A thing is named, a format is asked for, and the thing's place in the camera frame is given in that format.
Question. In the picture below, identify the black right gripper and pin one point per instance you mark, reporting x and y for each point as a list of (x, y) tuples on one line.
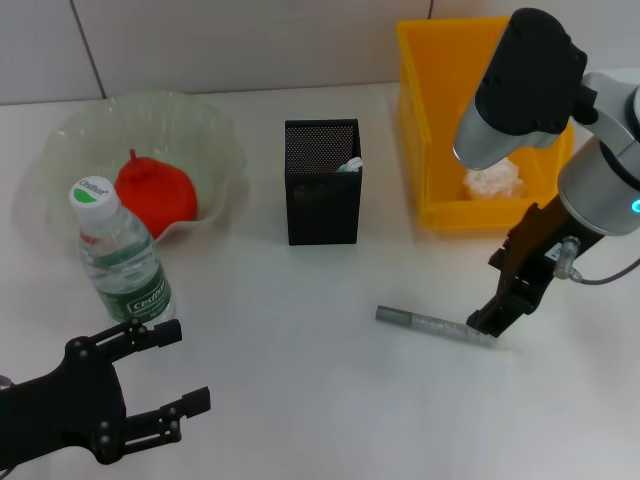
[(545, 240)]

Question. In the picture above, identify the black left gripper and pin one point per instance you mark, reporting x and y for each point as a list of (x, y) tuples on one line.
[(60, 407)]

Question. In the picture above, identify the grey marker pen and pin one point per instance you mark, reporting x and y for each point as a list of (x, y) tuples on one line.
[(425, 322)]

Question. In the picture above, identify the clear bottle with green label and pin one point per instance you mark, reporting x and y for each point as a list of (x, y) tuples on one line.
[(130, 280)]

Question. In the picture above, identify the white paper ball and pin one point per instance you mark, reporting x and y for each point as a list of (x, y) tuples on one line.
[(492, 182)]

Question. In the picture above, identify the red-orange fruit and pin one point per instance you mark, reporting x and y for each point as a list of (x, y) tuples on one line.
[(160, 195)]

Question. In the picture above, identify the black mesh pen holder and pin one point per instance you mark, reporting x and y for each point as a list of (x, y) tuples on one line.
[(320, 210)]

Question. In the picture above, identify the translucent green glass fruit plate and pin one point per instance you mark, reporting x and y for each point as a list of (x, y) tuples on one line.
[(165, 125)]

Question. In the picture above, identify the yellow plastic bin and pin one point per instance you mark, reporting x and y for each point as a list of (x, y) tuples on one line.
[(440, 100)]

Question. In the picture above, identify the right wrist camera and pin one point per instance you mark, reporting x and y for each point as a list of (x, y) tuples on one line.
[(525, 85)]

